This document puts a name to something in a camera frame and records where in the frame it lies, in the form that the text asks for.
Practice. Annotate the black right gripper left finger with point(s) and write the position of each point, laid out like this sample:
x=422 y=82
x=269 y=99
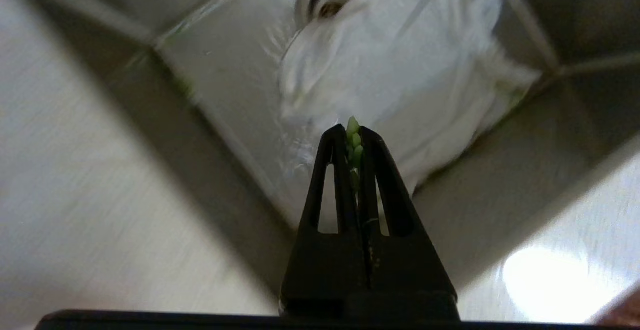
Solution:
x=320 y=275

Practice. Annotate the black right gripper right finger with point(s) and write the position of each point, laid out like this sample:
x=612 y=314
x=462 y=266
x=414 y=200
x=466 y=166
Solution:
x=410 y=275

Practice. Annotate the green vegetable scrap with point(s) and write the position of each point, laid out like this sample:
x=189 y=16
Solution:
x=354 y=135

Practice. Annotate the stainless steel sink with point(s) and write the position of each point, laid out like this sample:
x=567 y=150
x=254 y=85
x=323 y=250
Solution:
x=225 y=70

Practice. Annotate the white crumpled cloth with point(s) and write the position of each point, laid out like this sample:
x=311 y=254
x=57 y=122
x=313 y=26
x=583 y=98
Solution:
x=410 y=45

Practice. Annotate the metal sink drain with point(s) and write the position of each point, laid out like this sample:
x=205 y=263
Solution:
x=325 y=0

